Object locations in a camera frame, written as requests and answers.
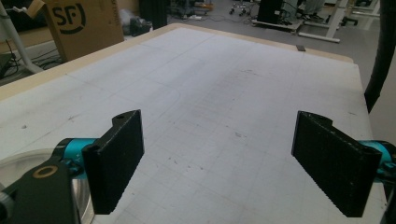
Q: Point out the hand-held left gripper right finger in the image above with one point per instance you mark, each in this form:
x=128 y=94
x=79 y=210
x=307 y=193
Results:
x=333 y=165

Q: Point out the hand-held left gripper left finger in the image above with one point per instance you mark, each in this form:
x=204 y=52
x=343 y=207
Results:
x=113 y=168

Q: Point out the round metal bowl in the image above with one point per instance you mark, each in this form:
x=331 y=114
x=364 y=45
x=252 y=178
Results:
x=18 y=168

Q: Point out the small dark clip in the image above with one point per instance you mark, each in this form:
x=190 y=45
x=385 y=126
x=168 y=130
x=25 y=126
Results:
x=300 y=48

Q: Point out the large brown cardboard box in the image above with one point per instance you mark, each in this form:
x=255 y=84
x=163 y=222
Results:
x=93 y=34

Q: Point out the black bag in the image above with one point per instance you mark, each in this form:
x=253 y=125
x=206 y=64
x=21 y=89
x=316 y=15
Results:
x=140 y=26

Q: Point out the black upright column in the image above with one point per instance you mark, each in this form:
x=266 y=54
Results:
x=154 y=14

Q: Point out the white stand leg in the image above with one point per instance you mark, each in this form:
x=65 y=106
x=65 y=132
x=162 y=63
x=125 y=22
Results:
x=15 y=40

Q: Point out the black computer tower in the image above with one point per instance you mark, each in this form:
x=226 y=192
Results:
x=270 y=11

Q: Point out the white desk frame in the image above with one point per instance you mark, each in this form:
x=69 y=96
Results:
x=334 y=21

